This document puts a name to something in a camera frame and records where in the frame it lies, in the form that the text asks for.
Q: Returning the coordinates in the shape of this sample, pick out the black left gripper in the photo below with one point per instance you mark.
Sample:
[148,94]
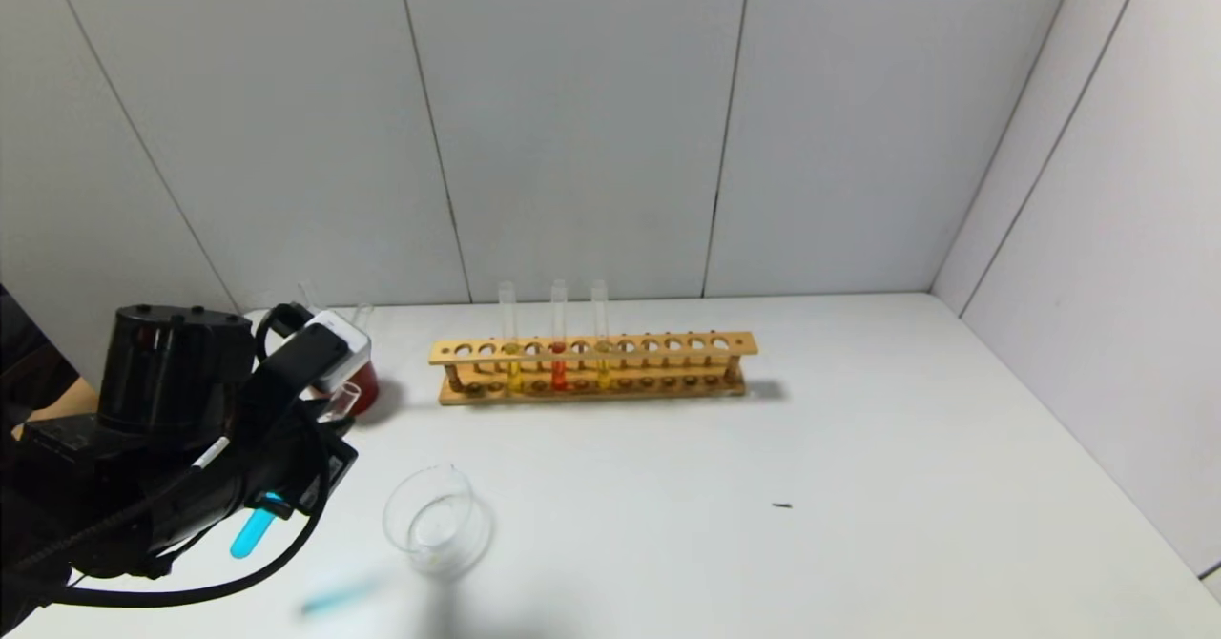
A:
[322,475]

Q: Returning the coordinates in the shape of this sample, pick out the blue pigment test tube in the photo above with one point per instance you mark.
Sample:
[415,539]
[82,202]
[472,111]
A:
[253,532]

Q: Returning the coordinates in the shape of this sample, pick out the deep yellow pigment test tube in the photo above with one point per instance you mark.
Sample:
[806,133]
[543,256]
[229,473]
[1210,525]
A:
[515,378]

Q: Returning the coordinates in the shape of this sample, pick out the red pigment test tube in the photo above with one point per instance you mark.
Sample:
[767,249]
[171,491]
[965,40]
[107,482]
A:
[559,374]

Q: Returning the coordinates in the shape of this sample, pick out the pale yellow pigment test tube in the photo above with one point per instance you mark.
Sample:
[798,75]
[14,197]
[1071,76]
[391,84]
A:
[603,376]

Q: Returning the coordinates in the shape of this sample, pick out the wooden test tube rack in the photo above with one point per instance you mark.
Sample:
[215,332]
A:
[746,342]

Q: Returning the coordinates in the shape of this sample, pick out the dark red cup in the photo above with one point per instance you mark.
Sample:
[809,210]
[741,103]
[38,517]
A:
[367,386]

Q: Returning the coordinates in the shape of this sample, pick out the clear glass dish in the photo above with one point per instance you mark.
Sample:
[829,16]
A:
[448,536]

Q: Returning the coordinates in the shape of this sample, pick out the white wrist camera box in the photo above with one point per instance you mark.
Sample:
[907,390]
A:
[343,348]

